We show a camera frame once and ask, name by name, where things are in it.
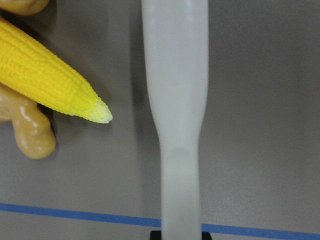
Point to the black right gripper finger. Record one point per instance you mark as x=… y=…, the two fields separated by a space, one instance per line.
x=159 y=235

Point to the beige brush black bristles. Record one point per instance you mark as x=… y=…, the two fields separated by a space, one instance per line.
x=176 y=49

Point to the brown toy potato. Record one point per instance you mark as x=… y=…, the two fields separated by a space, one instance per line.
x=23 y=7

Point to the yellow toy corn cob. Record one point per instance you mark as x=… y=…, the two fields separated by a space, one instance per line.
x=32 y=70

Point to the toy ginger root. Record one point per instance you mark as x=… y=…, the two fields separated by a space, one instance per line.
x=32 y=129

